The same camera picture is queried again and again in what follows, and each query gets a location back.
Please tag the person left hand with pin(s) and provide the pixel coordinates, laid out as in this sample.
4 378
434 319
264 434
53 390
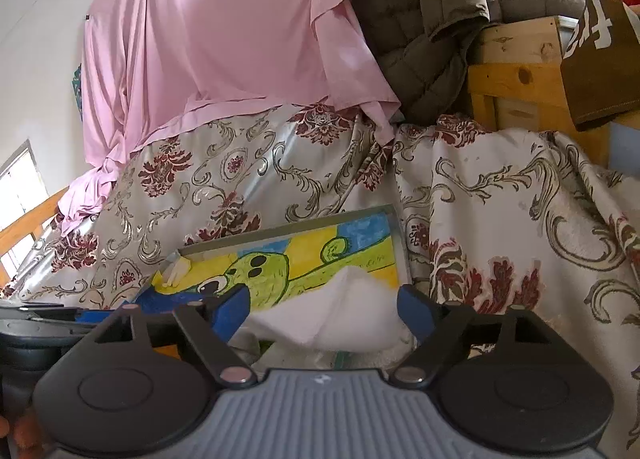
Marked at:
25 431

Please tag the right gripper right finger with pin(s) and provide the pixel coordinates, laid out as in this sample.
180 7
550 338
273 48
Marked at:
438 329

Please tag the white cloth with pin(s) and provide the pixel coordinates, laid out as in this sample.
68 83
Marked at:
353 312

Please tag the wooden bed rail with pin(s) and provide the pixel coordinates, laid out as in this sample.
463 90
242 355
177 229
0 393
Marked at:
30 224

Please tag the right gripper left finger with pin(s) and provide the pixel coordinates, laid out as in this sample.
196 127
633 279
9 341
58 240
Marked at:
208 325

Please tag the cartoon printed tray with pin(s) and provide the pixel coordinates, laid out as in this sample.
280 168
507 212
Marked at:
280 263

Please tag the brown quilted jacket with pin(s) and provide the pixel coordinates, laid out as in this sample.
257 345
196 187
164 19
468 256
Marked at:
422 46

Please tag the teal wall picture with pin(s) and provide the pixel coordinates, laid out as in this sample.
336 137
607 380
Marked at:
76 86

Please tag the window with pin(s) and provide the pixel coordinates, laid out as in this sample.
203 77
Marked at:
22 189

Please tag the brown printed cloth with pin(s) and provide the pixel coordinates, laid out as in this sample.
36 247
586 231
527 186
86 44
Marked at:
600 66

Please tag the floral satin bedspread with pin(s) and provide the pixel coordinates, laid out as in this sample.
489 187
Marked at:
489 220

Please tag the pink hanging sheet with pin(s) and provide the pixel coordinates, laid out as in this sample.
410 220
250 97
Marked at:
152 69

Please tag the white small sock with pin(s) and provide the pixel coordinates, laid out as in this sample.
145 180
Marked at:
175 272

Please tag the wooden bunk frame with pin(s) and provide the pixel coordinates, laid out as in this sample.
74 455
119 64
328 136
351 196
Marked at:
514 81

